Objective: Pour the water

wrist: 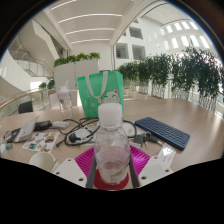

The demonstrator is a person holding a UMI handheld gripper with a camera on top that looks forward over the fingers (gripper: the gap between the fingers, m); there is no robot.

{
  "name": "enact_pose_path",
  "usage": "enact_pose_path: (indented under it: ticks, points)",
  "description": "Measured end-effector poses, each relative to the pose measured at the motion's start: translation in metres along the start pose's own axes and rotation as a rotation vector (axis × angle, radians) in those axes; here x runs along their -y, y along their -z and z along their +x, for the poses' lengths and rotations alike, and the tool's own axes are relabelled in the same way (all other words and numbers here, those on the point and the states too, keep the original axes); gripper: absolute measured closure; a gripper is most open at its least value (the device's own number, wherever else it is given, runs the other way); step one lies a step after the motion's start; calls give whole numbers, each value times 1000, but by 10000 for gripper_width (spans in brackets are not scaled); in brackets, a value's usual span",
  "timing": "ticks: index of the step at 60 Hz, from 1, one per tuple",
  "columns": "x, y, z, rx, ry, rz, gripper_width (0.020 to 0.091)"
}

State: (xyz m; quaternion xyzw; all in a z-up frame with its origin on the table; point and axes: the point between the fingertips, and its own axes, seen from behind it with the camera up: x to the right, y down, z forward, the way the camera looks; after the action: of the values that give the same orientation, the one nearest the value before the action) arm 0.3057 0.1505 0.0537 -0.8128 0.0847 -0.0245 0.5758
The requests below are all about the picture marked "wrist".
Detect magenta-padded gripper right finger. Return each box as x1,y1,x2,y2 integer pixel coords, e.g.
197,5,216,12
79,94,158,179
127,144,175,190

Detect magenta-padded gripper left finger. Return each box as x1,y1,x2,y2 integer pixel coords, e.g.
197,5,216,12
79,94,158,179
52,146,98,190

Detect clear water bottle white cap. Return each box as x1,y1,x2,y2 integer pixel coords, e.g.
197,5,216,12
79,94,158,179
93,102,132,186

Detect small white packet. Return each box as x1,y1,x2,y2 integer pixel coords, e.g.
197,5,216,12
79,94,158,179
156,142,177,167

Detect white checked mug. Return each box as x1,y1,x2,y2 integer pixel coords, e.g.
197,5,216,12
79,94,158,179
28,151,59,173

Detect flat round red coaster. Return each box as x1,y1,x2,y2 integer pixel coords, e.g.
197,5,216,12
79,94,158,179
92,168,131,191

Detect bunch of keys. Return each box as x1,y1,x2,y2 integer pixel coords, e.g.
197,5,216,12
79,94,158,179
133,131,161,148

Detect dark blue keyboard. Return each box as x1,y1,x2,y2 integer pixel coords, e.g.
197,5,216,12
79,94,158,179
133,116,191,151

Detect colourful sticker sheet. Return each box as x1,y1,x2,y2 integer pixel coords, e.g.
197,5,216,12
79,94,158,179
21,131,60,154

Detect white power adapter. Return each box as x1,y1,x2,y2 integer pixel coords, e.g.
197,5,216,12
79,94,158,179
51,120,71,131

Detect black power adapter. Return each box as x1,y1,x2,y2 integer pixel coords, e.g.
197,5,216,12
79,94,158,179
33,119,54,132

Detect tall clear empty bottle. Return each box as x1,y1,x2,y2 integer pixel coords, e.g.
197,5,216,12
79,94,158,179
55,81,74,121

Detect black pouch with white card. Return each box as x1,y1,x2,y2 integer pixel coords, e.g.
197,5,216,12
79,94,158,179
3,128,21,144

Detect green tote bag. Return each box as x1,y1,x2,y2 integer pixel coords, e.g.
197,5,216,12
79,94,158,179
76,70,125,119

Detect black chair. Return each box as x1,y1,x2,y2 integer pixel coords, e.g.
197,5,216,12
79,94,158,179
17,100,35,115

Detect brown planter with green plants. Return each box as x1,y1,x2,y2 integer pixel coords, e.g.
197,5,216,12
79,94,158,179
37,78,56,101

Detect glass railing with wooden handrail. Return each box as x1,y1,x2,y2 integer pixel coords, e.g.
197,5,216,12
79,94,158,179
0,87,43,118

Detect white cabinet topped with plants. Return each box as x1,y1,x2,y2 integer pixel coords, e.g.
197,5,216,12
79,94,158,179
52,51,101,91

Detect row of green trees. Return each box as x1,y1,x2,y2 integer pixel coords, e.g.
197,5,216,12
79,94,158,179
114,46,224,115

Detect ceiling light strips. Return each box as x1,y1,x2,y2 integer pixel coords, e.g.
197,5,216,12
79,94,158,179
49,0,124,45

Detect black cable bundle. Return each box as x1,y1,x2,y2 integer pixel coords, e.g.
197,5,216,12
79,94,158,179
54,116,138,148

